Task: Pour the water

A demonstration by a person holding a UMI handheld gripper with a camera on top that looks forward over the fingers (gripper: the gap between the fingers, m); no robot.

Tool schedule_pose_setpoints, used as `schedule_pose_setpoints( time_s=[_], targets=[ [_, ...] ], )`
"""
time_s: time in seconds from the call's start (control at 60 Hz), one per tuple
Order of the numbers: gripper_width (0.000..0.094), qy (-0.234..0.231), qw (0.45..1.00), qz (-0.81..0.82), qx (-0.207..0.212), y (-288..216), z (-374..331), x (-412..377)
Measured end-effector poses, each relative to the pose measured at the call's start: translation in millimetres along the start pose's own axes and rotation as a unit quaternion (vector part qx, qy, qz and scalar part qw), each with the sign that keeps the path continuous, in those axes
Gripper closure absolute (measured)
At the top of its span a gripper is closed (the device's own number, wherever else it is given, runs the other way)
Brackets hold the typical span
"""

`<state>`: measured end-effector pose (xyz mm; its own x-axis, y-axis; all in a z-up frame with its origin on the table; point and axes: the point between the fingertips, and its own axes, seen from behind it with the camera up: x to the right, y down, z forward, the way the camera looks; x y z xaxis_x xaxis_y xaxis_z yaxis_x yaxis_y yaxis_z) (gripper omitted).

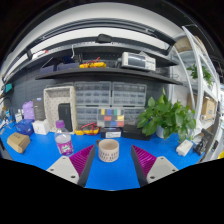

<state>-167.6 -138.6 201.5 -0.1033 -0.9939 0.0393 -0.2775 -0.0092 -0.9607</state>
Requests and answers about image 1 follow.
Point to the dark blue box on shelf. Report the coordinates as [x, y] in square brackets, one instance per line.
[58, 64]

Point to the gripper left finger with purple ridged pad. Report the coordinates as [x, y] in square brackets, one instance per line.
[74, 168]

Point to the black device right edge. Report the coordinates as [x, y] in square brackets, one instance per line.
[200, 147]

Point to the grey parts drawer cabinet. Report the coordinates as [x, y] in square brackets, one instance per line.
[89, 96]
[131, 97]

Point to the colourful small drawer box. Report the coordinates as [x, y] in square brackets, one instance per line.
[110, 117]

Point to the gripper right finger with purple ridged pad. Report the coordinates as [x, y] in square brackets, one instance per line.
[150, 168]

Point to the dark wall shelf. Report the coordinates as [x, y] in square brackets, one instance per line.
[82, 73]

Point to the grey parts drawer cabinet right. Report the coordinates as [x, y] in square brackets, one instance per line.
[131, 97]

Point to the white metal rack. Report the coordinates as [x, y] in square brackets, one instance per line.
[197, 72]

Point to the small white box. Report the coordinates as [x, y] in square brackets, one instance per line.
[41, 127]

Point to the purple bag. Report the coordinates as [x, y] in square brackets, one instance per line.
[28, 110]

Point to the yellow red multimeter on table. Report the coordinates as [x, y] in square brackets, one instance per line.
[90, 129]

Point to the cardboard box on rack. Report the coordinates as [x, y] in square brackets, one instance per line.
[208, 109]

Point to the yellow multimeter on shelf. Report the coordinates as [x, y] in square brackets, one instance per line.
[93, 64]

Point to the blue plastic bag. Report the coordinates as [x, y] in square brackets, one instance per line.
[25, 127]

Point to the black flat case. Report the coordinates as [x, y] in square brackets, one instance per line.
[132, 132]

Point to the white oscilloscope on shelf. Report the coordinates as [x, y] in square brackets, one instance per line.
[138, 61]

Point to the small cardboard box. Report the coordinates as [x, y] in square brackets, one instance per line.
[18, 142]

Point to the grey parts drawer cabinet left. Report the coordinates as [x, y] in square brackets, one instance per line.
[89, 96]

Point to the white perforated tray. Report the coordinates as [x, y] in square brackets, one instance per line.
[53, 97]

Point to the green potted plant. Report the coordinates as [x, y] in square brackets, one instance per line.
[164, 118]

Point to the black box white label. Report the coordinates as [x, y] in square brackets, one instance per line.
[110, 132]

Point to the beige ceramic cup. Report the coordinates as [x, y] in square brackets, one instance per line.
[108, 150]

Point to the clear bottle purple label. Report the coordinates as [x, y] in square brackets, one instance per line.
[63, 139]

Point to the white power adapter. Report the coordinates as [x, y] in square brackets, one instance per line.
[184, 147]

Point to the black rectangular speaker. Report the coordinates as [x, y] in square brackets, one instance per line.
[64, 112]

